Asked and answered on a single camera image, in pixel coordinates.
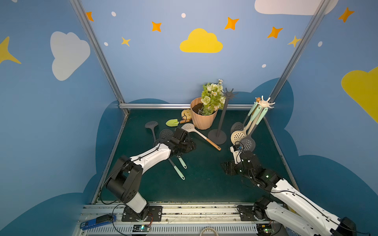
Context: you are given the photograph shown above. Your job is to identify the grey skimmer mint handle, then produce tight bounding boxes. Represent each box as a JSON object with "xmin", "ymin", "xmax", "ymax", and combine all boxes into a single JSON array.
[
  {"xmin": 240, "ymin": 105, "xmax": 268, "ymax": 151},
  {"xmin": 230, "ymin": 98, "xmax": 258, "ymax": 133},
  {"xmin": 159, "ymin": 129, "xmax": 187, "ymax": 169},
  {"xmin": 153, "ymin": 138, "xmax": 187, "ymax": 180}
]

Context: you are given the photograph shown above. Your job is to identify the cream skimmer mint handle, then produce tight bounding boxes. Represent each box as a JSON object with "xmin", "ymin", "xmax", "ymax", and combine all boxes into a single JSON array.
[{"xmin": 231, "ymin": 102, "xmax": 262, "ymax": 145}]

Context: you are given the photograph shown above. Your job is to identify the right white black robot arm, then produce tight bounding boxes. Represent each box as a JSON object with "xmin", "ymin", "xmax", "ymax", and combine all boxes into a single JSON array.
[{"xmin": 222, "ymin": 146, "xmax": 357, "ymax": 236}]

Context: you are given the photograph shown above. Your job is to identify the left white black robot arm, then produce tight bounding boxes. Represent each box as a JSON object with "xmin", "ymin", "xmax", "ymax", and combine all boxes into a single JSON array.
[{"xmin": 104, "ymin": 128, "xmax": 196, "ymax": 220}]

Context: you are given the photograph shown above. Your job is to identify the all grey slotted skimmer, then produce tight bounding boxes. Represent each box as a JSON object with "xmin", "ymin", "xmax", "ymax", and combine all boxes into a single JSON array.
[{"xmin": 145, "ymin": 121, "xmax": 158, "ymax": 141}]

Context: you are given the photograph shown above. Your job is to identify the dark grey utensil rack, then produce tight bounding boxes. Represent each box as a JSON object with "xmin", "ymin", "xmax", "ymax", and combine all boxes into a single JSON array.
[{"xmin": 208, "ymin": 88, "xmax": 237, "ymax": 145}]

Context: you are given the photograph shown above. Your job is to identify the cream utensil rack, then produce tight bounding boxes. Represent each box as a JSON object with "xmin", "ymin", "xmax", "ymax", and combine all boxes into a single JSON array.
[{"xmin": 258, "ymin": 95, "xmax": 275, "ymax": 125}]

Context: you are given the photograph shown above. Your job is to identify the green small spatula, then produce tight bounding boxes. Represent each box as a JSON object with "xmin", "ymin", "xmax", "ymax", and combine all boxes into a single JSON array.
[{"xmin": 165, "ymin": 119, "xmax": 186, "ymax": 127}]

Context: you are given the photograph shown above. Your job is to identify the yellow smiley sponge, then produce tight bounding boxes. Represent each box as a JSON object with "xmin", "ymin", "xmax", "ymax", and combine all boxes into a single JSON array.
[{"xmin": 180, "ymin": 109, "xmax": 192, "ymax": 124}]

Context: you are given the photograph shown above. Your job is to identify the pink ribbed flower pot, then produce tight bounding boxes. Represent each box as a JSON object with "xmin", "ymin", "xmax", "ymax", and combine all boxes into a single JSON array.
[{"xmin": 190, "ymin": 97, "xmax": 217, "ymax": 130}]

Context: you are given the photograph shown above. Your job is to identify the green white artificial flowers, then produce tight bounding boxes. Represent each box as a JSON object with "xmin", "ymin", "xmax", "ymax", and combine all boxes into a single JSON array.
[{"xmin": 199, "ymin": 79, "xmax": 225, "ymax": 116}]

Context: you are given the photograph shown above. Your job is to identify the blue handheld device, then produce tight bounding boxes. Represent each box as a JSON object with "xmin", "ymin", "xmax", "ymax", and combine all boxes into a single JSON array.
[{"xmin": 80, "ymin": 214, "xmax": 117, "ymax": 231}]

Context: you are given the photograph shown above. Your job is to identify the cream skimmer wooden handle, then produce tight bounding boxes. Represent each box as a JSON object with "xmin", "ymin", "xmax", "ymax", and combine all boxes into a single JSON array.
[{"xmin": 181, "ymin": 123, "xmax": 221, "ymax": 151}]

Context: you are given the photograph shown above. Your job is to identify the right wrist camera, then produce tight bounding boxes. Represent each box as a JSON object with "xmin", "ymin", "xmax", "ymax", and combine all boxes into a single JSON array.
[{"xmin": 230, "ymin": 141, "xmax": 244, "ymax": 164}]

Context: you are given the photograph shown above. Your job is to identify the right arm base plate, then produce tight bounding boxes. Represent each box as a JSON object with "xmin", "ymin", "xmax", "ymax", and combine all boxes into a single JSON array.
[{"xmin": 236, "ymin": 205, "xmax": 266, "ymax": 221}]

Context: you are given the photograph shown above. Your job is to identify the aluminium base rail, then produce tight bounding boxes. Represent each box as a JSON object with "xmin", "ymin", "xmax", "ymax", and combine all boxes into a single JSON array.
[{"xmin": 75, "ymin": 202, "xmax": 328, "ymax": 236}]

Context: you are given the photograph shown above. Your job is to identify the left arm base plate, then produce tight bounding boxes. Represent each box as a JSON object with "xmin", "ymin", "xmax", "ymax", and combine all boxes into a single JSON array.
[{"xmin": 121, "ymin": 205, "xmax": 163, "ymax": 222}]

